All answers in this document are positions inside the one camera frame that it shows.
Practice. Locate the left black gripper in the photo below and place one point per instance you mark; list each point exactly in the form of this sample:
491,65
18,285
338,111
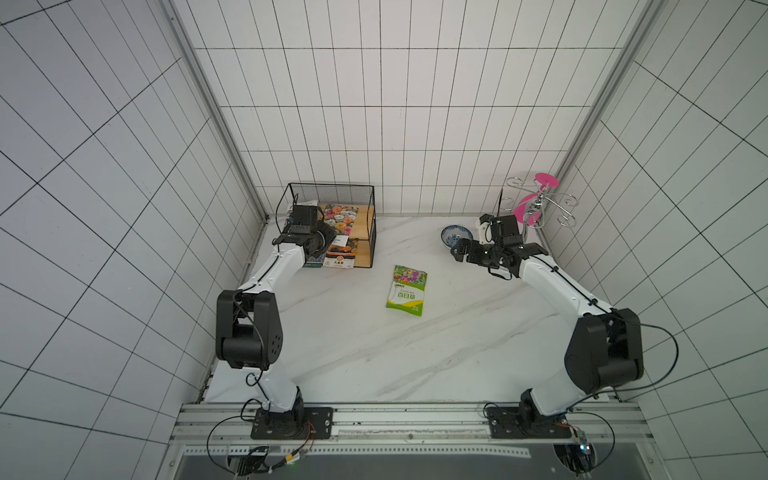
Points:
330,236

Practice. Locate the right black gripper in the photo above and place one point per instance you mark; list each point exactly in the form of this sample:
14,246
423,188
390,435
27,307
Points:
474,254

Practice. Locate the orange marigold seed bag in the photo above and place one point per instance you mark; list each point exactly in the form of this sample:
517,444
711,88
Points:
342,253

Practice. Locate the colourful ranunculus seed bag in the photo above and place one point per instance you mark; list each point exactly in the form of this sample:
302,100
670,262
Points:
341,217

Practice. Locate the green zinnias seed bag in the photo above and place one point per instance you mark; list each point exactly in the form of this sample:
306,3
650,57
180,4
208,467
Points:
407,290

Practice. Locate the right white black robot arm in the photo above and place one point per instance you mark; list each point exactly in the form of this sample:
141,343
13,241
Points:
604,350

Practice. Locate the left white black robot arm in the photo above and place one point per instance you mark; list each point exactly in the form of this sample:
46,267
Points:
249,334

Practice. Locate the blue white floral bowl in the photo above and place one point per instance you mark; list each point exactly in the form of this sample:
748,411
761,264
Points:
452,235

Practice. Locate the chrome pink cup rack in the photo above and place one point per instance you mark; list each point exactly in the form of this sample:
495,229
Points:
541,195

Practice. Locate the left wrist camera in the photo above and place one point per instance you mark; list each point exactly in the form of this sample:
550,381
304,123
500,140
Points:
305,215

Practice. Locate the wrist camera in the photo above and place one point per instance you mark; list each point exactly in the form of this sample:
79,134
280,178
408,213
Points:
305,215
504,227

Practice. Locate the black wire mesh shelf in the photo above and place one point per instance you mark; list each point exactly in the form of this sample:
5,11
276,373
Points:
364,230

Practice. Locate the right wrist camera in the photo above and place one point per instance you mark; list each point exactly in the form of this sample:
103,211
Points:
504,227

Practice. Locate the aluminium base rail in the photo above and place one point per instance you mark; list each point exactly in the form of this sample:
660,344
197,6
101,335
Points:
229,430

